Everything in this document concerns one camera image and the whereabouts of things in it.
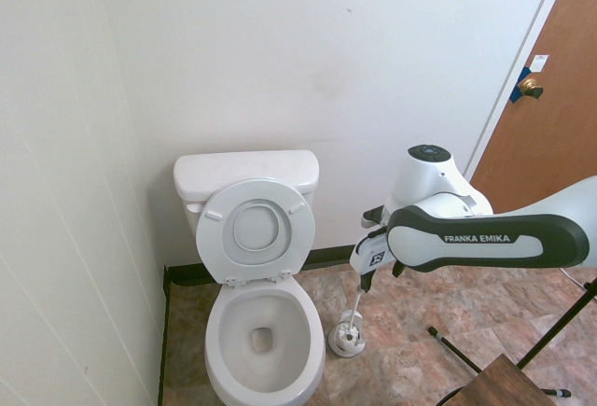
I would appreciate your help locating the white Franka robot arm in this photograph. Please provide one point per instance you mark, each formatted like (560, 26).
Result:
(480, 247)

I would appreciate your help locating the white toilet bowl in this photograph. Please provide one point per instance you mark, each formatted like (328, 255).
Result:
(224, 368)

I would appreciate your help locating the brown wooden door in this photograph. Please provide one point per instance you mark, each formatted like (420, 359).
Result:
(550, 135)

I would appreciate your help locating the white toilet brush holder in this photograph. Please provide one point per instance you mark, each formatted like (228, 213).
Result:
(344, 351)

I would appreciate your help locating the black camera tripod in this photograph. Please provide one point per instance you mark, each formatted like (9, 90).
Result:
(592, 287)

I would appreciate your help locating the blue tape strip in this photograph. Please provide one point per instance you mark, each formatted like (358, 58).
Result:
(515, 94)

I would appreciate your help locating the white toilet brush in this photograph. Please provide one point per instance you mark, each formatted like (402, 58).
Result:
(355, 305)

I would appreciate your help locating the white toilet seat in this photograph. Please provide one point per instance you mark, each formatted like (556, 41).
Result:
(212, 242)

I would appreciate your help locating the brown wooden board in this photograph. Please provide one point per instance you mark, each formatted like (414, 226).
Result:
(503, 387)

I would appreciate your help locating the white door frame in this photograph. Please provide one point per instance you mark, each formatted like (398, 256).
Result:
(517, 70)

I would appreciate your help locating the white toilet seat cover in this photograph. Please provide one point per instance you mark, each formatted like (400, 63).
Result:
(257, 225)

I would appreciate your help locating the black rubber baseboard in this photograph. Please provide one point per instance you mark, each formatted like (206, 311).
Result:
(326, 256)
(164, 331)

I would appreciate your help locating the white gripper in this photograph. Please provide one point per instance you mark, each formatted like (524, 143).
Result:
(368, 254)

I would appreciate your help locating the brass door knob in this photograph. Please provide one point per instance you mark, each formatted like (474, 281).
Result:
(529, 85)

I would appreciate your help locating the white paper label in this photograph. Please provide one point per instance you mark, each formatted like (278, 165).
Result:
(539, 63)

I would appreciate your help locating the white toilet tank lid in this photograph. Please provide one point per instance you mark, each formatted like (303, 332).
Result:
(242, 168)

